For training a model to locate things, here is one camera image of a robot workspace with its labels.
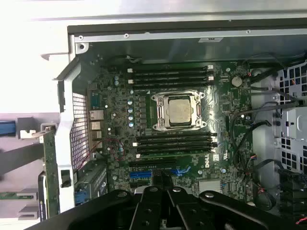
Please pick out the green Dell motherboard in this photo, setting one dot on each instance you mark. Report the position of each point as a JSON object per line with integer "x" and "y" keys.
{"x": 216, "y": 143}

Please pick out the silver coin cell battery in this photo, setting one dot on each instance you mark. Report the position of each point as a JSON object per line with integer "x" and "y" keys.
{"x": 236, "y": 81}

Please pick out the blue expansion slot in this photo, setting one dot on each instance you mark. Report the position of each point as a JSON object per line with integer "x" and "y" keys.
{"x": 140, "y": 175}

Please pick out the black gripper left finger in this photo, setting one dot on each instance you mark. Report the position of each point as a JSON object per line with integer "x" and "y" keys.
{"x": 146, "y": 210}

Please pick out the perforated metal drive cage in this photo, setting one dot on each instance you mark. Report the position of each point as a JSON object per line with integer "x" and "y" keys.
{"x": 291, "y": 119}

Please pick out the CPU in metal socket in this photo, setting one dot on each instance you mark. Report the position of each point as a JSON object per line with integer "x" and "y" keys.
{"x": 158, "y": 112}

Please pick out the hard disk in blue carrier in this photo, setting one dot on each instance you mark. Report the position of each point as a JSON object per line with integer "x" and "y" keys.
{"x": 7, "y": 128}

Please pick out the grey parts rack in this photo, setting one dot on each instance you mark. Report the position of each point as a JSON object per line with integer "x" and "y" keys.
{"x": 26, "y": 155}

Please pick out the black expansion slot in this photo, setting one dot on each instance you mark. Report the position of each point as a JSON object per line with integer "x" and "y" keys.
{"x": 148, "y": 164}

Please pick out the open black PC case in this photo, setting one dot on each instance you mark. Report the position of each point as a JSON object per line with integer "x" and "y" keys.
{"x": 64, "y": 119}

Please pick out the silver chipset heat sink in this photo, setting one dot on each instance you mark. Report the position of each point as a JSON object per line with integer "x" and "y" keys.
{"x": 209, "y": 187}

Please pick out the installed silver CPU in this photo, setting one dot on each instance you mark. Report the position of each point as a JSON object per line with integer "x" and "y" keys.
{"x": 181, "y": 112}

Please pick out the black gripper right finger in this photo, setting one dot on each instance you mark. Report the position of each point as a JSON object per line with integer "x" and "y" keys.
{"x": 187, "y": 210}

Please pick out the black RAM slot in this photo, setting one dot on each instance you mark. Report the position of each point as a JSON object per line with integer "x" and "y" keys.
{"x": 175, "y": 138}
{"x": 168, "y": 73}
{"x": 175, "y": 148}
{"x": 168, "y": 68}
{"x": 168, "y": 79}
{"x": 175, "y": 143}
{"x": 168, "y": 84}
{"x": 175, "y": 154}

